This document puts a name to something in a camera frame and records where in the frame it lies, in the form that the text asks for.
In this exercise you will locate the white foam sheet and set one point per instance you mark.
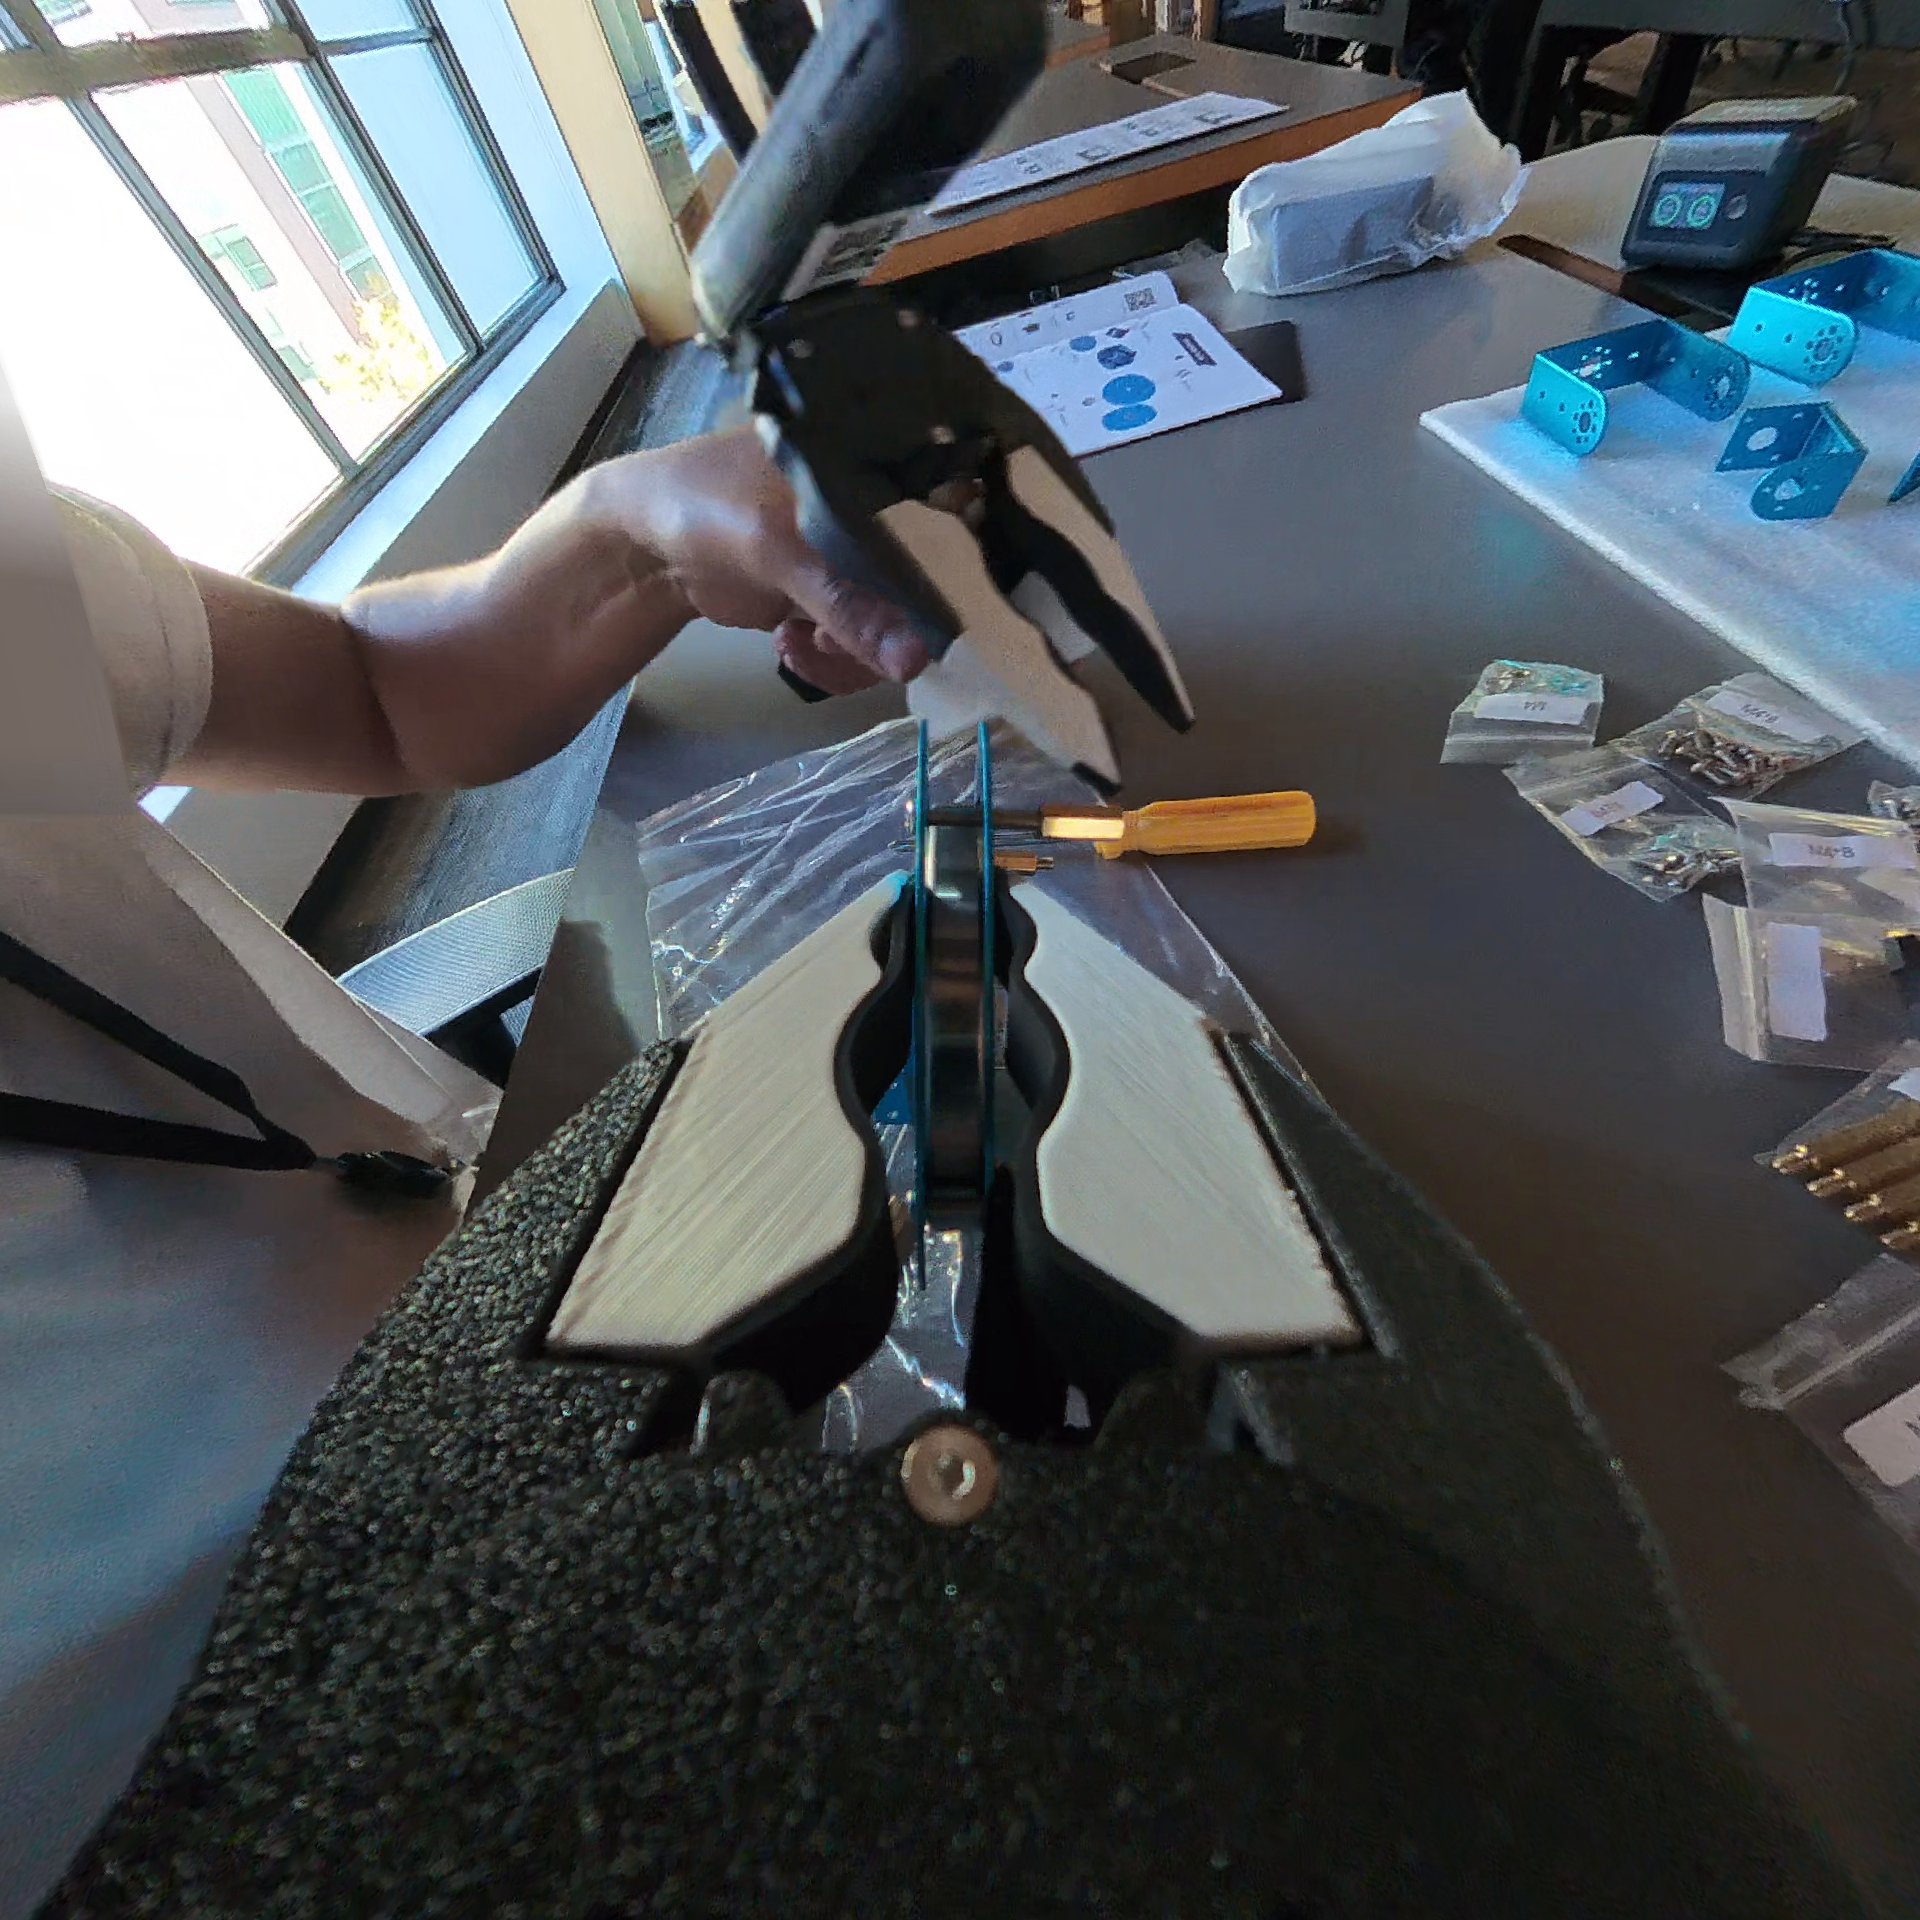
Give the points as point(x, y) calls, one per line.
point(1651, 540)

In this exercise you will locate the window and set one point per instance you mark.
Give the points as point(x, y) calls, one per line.
point(180, 301)

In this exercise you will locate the printed instruction sheet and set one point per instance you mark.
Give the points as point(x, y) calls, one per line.
point(1201, 391)

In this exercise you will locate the pile of small screw bags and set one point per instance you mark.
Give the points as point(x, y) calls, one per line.
point(1621, 818)

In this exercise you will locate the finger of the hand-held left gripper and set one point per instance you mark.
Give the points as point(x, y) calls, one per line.
point(1088, 554)
point(974, 601)

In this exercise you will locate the bag of brass standoffs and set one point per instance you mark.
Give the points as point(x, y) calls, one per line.
point(1852, 1162)

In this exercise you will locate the plastic wrapped grey box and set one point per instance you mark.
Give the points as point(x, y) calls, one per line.
point(1350, 224)

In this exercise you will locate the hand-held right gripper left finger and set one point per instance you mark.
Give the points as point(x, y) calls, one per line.
point(734, 1155)

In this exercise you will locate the person's beige shirt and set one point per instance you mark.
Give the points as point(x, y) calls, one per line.
point(180, 1424)

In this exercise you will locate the long printed paper sheet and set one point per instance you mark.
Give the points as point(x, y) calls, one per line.
point(1110, 146)

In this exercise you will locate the blue round turntable disc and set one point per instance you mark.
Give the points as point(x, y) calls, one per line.
point(956, 974)

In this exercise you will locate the office chair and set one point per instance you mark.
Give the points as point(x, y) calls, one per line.
point(451, 953)

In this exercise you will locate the dark background furniture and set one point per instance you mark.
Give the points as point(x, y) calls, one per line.
point(1651, 60)

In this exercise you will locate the person's left forearm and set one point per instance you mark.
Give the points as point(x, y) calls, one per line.
point(315, 674)

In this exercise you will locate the grey desk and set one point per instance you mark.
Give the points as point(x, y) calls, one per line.
point(1424, 601)

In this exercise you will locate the small blue metal bracket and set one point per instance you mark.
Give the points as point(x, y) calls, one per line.
point(1785, 458)

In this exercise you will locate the clear plastic bag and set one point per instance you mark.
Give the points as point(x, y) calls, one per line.
point(751, 840)

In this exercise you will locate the wooden table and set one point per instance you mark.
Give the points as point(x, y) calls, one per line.
point(1305, 143)

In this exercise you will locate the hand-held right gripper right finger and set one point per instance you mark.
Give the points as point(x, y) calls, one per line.
point(1185, 1171)

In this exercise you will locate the black device with screen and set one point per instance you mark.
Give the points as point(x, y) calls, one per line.
point(1741, 181)

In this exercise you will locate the person's left hand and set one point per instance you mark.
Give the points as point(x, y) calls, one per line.
point(661, 540)

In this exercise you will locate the large blue metal u bracket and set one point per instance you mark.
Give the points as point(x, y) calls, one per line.
point(1830, 308)

